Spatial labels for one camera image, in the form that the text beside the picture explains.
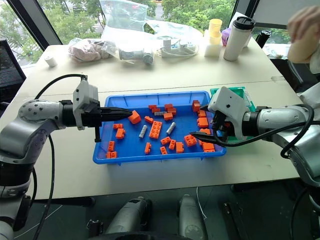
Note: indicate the purple plastic object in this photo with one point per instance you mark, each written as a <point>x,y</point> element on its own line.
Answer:
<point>226,36</point>

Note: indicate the white tumbler with black lid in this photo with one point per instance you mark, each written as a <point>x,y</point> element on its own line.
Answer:
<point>235,40</point>

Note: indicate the large clear plastic bag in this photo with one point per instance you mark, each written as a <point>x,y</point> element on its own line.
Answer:
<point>125,15</point>

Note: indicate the white tape roll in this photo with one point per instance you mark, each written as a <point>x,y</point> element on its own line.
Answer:
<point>51,61</point>

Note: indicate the grey rounded shape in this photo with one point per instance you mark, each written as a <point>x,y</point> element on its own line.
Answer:
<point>130,215</point>
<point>191,217</point>

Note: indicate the stacked yellow plastic cups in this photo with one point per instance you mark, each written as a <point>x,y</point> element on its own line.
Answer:
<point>215,31</point>

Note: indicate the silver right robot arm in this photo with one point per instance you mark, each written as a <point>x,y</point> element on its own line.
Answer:
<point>282,120</point>

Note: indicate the plastic bag with pink cloth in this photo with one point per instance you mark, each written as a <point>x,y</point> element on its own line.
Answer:
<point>87,50</point>

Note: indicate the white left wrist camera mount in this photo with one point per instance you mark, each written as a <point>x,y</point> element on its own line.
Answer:
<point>85,95</point>

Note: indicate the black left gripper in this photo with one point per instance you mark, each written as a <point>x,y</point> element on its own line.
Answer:
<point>91,117</point>

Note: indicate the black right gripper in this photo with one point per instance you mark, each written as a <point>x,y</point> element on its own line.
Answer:
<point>221,125</point>

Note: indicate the orange 2x4 building brick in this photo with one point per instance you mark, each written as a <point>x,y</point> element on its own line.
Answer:
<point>155,129</point>

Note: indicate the orange plastic building brick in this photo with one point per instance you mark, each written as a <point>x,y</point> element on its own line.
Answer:
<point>135,117</point>

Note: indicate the person's bare forearm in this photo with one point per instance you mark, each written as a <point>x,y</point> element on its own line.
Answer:
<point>300,51</point>

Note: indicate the person's bare hand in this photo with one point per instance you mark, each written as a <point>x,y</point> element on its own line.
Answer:
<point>305,22</point>

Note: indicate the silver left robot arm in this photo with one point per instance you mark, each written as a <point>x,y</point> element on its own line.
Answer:
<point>27,125</point>

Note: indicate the orange 2x2 building brick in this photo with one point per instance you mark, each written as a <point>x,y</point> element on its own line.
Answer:
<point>190,140</point>

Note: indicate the black mesh chair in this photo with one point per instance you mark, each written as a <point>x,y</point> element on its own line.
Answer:
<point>10,75</point>

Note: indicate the blue plastic tray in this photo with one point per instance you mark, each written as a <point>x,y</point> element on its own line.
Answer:
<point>135,150</point>

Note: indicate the white tube with grey cap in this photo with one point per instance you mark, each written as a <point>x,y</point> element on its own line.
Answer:
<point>135,55</point>

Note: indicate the small orange building block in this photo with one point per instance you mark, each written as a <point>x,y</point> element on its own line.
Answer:
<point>165,140</point>
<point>148,148</point>
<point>172,111</point>
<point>168,116</point>
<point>205,131</point>
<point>111,146</point>
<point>179,147</point>
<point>117,126</point>
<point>196,105</point>
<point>163,150</point>
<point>172,144</point>
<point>156,110</point>
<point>202,114</point>
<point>168,106</point>
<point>208,147</point>
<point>152,106</point>
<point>111,155</point>
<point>120,133</point>
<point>203,122</point>
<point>149,119</point>

